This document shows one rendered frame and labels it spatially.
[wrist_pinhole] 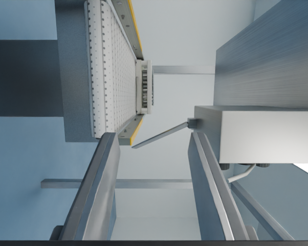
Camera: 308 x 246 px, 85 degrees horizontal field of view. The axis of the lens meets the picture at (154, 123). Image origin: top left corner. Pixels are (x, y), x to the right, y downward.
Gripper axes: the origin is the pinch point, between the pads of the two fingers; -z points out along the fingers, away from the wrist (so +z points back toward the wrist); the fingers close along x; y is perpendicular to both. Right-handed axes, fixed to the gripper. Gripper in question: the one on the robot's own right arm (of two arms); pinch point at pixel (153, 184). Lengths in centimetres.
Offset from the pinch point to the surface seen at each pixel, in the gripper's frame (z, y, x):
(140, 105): -60, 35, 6
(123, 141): -19.0, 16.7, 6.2
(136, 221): -160, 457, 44
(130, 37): -48.9, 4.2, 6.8
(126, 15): -37.7, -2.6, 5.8
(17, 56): -40, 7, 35
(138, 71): -68, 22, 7
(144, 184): -72, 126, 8
